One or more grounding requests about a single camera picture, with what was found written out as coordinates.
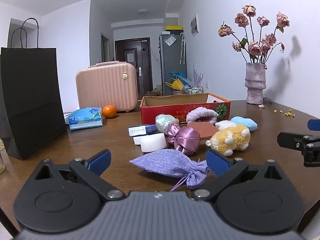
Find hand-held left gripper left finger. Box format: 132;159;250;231
32;149;126;201

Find orange fruit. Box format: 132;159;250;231
102;105;117;119

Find terracotta sponge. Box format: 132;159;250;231
187;122;218;141

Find white folded umbrella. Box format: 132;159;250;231
180;32;187;66

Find purple drawstring pouch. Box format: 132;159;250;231
129;149;210;190

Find dark brown door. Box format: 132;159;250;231
115;38;153;93

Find grey refrigerator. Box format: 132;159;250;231
159;31;188;96

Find blue tissue pack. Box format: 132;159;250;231
67;107;104;130

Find lilac fluffy headband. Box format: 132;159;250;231
186;107;219;125

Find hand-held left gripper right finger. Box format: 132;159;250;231
191;149;285;202

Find purple textured vase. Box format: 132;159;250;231
245;62;268;105

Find pink satin scrunchie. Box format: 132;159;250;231
166;124;201;155

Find yellow and white plush toy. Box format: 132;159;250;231
205;124;251;156

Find scattered yellow flower buds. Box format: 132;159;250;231
272;108;296;118

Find blue pocket tissue packet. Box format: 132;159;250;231
128;124;158;137

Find light blue cloud plush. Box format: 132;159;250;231
230;116;258;132

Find black paper bag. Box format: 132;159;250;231
0;17;68;161

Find dried pink roses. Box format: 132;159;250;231
218;4;291;64

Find pink ribbed suitcase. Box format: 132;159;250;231
75;61;139;112

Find white wall panel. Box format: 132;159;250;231
190;15;200;37

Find purple feather decoration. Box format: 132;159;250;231
192;65;204;86

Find red cardboard box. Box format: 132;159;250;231
140;93;231;126

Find cart with bottles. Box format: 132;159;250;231
183;85;203;94

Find white soap block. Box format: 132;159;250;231
140;133;167;153

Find yellow bag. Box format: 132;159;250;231
165;78;184;91

